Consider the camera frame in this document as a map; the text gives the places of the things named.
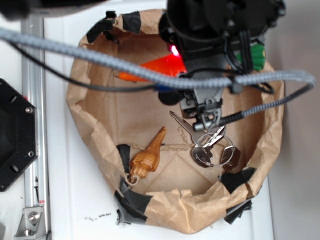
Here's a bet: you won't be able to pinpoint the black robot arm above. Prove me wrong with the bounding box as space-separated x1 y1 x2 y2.
0 0 285 132

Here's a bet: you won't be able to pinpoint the grey braided cable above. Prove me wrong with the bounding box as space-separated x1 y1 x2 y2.
0 27 316 126

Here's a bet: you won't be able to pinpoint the orange toy carrot green top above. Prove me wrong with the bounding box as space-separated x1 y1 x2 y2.
118 44 266 83

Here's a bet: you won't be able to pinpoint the silver keys on ring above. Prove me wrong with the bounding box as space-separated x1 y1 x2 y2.
169 111 241 168

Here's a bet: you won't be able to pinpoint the thin black cable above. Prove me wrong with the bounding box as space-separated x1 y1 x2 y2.
7 41 161 93

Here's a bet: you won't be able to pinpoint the silver corner bracket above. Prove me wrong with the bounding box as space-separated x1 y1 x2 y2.
14 206 47 240

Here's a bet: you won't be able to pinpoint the aluminium extrusion rail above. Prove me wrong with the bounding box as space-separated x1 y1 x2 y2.
20 17 52 240

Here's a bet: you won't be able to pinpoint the brown spiral seashell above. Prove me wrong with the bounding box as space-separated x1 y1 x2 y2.
129 127 167 182

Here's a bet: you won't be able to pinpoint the black hexagonal robot base plate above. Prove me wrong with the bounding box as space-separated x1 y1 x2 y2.
0 79 37 192

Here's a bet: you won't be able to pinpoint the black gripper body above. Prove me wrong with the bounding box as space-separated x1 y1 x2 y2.
157 12 266 132

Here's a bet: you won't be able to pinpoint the brown paper bag bin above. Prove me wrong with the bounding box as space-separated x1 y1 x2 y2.
66 9 284 234

